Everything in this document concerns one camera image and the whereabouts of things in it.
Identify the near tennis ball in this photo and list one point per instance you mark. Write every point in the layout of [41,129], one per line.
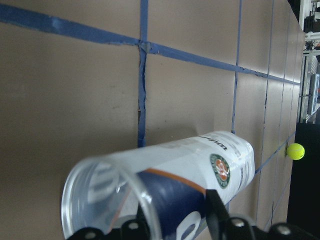
[295,151]

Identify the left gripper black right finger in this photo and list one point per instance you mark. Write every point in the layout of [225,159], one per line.
[223,226]

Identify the white tennis ball can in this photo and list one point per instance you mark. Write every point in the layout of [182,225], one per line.
[168,182]

